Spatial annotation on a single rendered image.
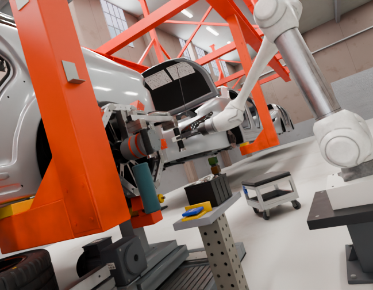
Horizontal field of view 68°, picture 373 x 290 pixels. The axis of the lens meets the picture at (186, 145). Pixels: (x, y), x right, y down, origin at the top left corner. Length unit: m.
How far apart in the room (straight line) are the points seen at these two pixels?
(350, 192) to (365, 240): 0.21
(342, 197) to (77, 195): 1.04
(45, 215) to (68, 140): 0.35
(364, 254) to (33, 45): 1.58
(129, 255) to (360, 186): 1.02
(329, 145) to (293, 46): 0.41
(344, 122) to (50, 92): 1.10
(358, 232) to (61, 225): 1.21
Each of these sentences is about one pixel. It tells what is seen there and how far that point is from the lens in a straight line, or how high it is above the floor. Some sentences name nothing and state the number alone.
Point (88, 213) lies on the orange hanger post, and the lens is 1.09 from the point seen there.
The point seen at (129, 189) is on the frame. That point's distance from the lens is 1.52.
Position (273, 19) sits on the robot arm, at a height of 1.10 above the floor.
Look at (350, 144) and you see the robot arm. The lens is 1.11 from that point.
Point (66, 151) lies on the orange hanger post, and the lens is 1.13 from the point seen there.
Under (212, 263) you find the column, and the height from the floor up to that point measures 0.22.
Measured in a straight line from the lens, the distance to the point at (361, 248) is 1.41.
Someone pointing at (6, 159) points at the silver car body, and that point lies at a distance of 1.56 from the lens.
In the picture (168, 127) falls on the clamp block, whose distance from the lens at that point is 1.68.
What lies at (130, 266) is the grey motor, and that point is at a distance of 1.37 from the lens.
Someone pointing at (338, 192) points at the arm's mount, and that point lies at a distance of 1.30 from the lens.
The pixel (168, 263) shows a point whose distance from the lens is 1.74.
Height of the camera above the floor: 0.66
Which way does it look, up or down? 4 degrees up
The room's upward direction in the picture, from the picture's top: 17 degrees counter-clockwise
